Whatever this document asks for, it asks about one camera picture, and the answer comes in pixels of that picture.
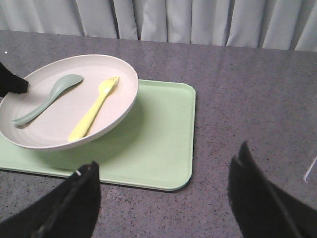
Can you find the beige round plate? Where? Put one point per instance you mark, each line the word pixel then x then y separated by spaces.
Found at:
pixel 51 129

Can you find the sage green spoon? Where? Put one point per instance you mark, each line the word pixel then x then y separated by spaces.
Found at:
pixel 58 88

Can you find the yellow plastic fork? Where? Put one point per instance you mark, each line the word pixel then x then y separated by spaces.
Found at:
pixel 86 121

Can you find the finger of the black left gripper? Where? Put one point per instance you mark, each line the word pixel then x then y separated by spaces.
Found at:
pixel 9 82

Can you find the white curtain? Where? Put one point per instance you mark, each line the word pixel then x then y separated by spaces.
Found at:
pixel 269 24

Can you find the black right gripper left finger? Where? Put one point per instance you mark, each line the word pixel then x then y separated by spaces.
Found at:
pixel 69 211

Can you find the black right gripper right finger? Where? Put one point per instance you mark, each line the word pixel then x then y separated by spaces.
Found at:
pixel 262 209

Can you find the light green tray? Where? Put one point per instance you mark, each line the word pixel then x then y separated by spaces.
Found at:
pixel 151 148

